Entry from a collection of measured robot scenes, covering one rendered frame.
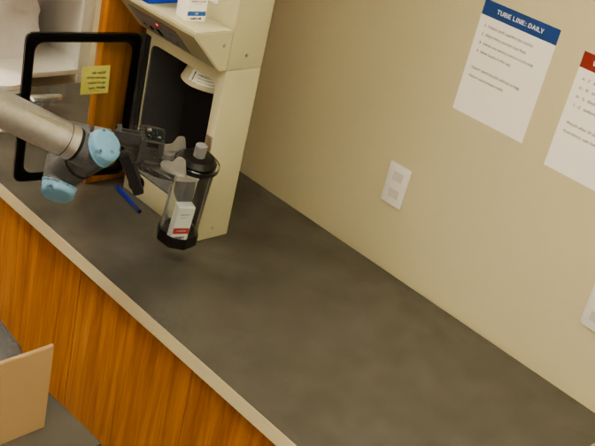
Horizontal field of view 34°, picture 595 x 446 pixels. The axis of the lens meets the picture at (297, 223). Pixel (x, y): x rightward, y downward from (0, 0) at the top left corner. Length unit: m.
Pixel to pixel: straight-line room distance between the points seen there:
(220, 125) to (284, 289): 0.43
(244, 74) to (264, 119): 0.53
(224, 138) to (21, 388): 0.91
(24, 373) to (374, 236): 1.20
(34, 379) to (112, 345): 0.66
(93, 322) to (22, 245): 0.35
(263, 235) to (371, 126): 0.41
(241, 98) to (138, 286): 0.52
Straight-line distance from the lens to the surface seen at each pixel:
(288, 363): 2.17
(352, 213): 2.71
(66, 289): 2.57
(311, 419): 2.04
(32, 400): 1.84
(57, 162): 2.18
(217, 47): 2.30
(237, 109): 2.42
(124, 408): 2.48
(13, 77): 2.99
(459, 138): 2.44
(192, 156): 2.28
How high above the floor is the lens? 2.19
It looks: 27 degrees down
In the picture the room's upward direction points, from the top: 14 degrees clockwise
